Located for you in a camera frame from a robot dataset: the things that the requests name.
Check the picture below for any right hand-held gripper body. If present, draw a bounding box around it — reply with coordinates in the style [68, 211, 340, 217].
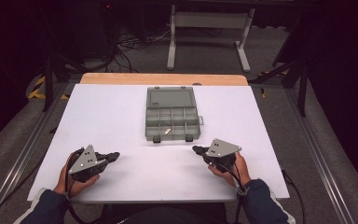
[203, 138, 242, 174]

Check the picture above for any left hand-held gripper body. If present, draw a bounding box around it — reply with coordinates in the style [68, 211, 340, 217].
[67, 144, 110, 184]

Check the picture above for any grey transparent compartment box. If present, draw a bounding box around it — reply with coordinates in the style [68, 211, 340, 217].
[145, 86, 205, 144]

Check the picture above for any person's left hand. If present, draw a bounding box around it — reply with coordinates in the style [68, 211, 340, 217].
[53, 151, 101, 198]

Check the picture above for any person's right hand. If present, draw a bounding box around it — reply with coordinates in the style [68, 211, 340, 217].
[207, 152, 252, 188]

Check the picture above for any white board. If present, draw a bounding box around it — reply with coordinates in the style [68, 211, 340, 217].
[27, 83, 291, 204]

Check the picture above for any black tripod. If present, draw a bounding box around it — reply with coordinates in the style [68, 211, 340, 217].
[248, 57, 310, 119]
[40, 50, 87, 113]

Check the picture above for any grey metal stand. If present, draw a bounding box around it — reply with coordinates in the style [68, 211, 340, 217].
[166, 4, 255, 73]

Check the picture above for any left hand-held gripper cable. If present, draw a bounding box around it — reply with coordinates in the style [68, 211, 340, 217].
[64, 148, 106, 224]

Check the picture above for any hand-held gripper cable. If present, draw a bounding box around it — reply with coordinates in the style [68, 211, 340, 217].
[218, 161, 250, 224]
[64, 148, 106, 224]

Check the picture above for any right hand-held gripper cable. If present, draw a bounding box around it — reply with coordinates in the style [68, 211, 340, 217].
[218, 161, 250, 224]

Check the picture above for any aluminium floor rail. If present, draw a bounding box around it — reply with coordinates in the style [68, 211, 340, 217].
[0, 83, 77, 224]
[283, 88, 357, 224]

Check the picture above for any thin black cable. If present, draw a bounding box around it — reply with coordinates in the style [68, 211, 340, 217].
[280, 166, 307, 224]

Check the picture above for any bundle of black floor cables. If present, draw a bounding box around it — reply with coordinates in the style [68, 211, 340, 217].
[113, 26, 172, 73]

